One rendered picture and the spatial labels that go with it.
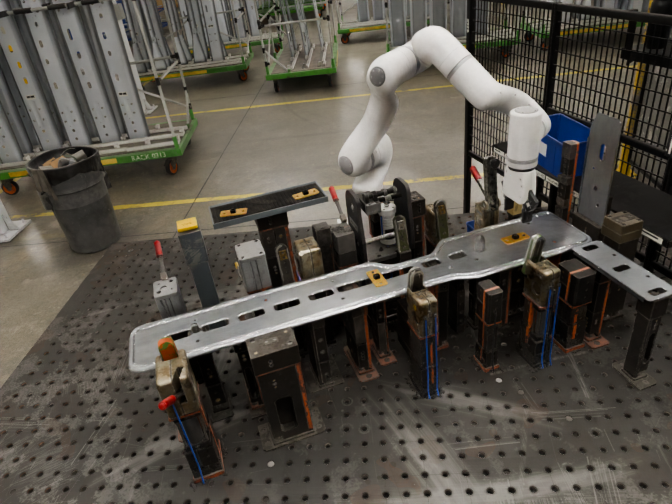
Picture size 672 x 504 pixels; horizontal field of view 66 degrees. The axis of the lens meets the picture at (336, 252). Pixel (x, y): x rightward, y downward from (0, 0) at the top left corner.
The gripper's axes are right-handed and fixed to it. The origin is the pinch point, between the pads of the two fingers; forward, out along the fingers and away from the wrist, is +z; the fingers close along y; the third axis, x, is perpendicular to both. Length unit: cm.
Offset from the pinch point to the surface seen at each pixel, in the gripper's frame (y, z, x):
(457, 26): -622, 69, 329
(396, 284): 5.5, 9.0, -42.7
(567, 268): 18.1, 10.9, 5.0
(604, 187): 4.7, -3.6, 26.5
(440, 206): -14.8, -0.2, -18.1
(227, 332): 5, 9, -92
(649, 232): 18.4, 6.7, 32.3
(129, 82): -435, 27, -131
